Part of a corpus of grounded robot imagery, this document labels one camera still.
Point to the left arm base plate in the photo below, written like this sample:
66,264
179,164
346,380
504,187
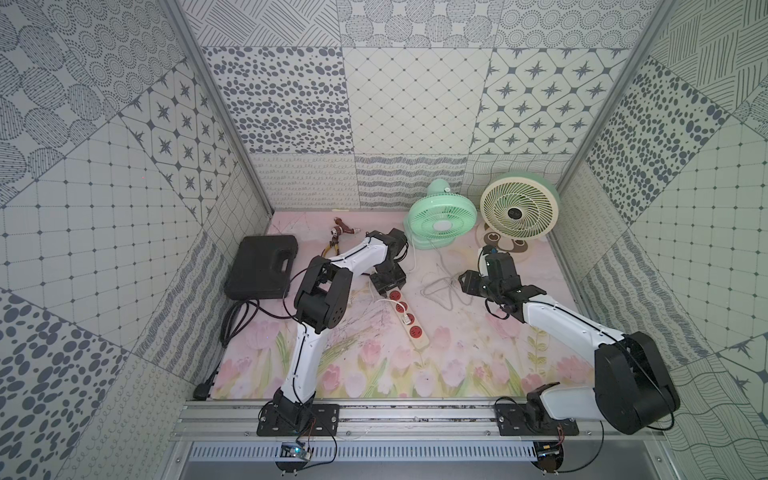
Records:
283,421

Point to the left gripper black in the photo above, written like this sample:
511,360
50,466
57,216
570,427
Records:
387,281

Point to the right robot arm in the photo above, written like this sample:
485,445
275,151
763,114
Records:
632,386

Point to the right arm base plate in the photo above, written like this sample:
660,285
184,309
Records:
520,420

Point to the yellow handled pliers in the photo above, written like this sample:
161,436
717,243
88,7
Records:
337,230

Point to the cream power strip red sockets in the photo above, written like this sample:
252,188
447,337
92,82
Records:
408,319

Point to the black plastic tool case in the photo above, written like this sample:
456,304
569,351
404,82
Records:
262,267

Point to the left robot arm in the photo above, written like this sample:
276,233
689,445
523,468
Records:
320,304

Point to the mint green desk fan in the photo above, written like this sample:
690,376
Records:
440,217

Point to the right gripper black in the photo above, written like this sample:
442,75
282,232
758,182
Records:
470,278

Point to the cream round desk fan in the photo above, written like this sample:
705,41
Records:
517,209

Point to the aluminium rail frame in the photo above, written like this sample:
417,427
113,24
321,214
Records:
366,420

